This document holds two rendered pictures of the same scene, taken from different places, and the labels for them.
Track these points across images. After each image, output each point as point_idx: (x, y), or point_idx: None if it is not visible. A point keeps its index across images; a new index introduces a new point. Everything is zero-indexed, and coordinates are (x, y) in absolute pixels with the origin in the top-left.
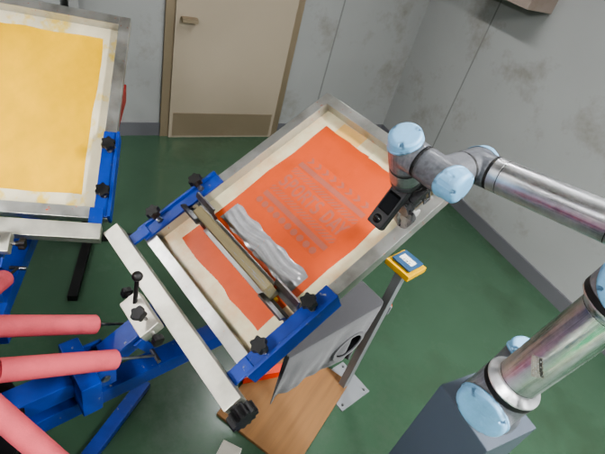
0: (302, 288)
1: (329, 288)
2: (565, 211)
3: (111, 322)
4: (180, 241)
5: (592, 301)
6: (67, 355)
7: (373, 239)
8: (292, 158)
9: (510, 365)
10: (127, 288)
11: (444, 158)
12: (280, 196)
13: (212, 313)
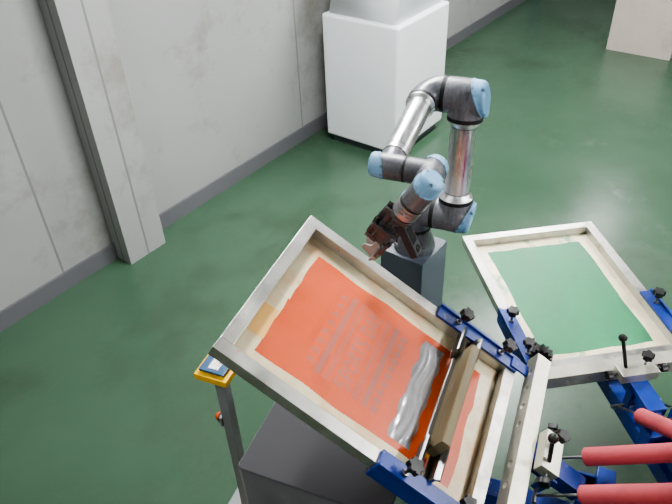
0: (436, 343)
1: (438, 311)
2: (423, 123)
3: (563, 494)
4: (451, 488)
5: (478, 123)
6: (633, 449)
7: (374, 290)
8: (311, 383)
9: (464, 188)
10: (544, 479)
11: (434, 164)
12: (363, 385)
13: (497, 408)
